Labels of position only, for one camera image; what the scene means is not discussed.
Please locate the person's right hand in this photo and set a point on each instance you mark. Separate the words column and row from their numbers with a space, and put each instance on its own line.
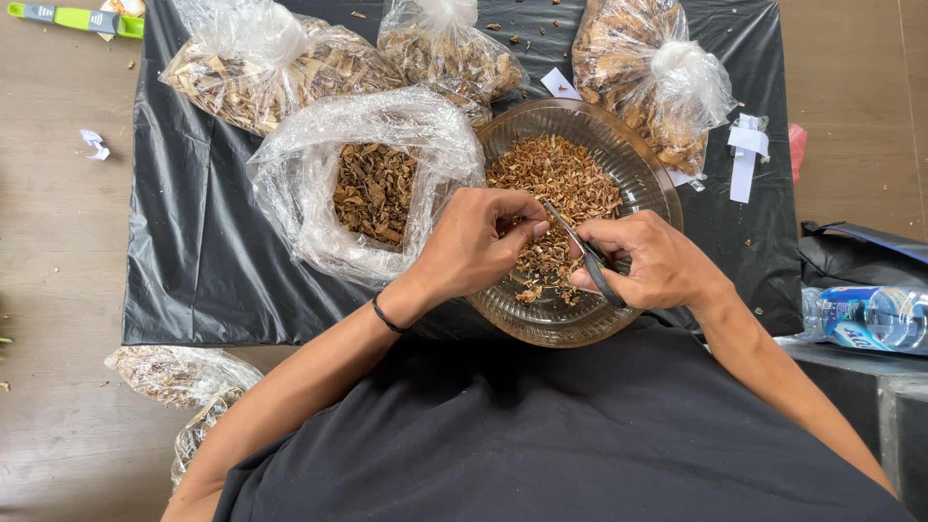
column 660, row 265

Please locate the person's left hand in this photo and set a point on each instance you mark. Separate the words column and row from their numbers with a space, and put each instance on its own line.
column 464, row 250

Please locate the dried herb piece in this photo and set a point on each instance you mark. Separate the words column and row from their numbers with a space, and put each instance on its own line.
column 510, row 225

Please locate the ribbed clear glass bowl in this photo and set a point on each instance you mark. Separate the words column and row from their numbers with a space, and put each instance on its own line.
column 645, row 181

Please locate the black wristband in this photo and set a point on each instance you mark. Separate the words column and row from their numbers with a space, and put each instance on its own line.
column 388, row 321

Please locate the heap of dark dried pieces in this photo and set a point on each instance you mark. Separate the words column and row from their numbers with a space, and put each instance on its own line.
column 373, row 192

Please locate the heap of chopped dried herbs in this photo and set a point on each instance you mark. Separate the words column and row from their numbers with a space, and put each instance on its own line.
column 551, row 170

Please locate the long white paper strips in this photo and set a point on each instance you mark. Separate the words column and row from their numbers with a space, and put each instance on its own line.
column 745, row 152

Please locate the red plastic scrap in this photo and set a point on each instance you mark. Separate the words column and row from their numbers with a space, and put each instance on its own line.
column 797, row 149

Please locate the open clear plastic bag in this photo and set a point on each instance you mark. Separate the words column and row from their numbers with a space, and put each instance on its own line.
column 304, row 159

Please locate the tied bag of brown roots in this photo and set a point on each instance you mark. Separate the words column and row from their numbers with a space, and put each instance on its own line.
column 449, row 62

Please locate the small white paper slip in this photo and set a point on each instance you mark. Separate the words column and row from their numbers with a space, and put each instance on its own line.
column 560, row 85

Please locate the tied bag of large slices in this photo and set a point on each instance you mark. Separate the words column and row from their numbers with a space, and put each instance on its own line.
column 631, row 65

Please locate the person's black shirt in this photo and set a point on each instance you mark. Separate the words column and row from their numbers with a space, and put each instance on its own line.
column 551, row 435

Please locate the black bag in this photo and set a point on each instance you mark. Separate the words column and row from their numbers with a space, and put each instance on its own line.
column 863, row 257

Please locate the scattered dried herb crumbs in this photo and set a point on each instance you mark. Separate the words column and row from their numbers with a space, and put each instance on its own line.
column 513, row 40

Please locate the clear plastic water bottle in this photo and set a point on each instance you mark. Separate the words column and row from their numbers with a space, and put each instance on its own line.
column 870, row 319

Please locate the black box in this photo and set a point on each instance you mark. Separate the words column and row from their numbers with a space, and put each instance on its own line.
column 863, row 406

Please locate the black plastic sheet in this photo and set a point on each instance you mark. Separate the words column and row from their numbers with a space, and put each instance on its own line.
column 196, row 254

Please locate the tied bag of pale slices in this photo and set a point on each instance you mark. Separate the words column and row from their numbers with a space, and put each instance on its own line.
column 254, row 80

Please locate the flat bag of dried herbs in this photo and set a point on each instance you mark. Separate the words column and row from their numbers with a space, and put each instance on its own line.
column 174, row 373

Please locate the narrow bag of dried herbs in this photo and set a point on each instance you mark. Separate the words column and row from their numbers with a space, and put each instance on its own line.
column 199, row 431

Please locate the crumpled white paper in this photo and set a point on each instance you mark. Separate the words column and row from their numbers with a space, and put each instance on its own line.
column 95, row 143

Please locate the green grey spoon scale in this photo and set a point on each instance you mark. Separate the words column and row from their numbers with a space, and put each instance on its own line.
column 72, row 18

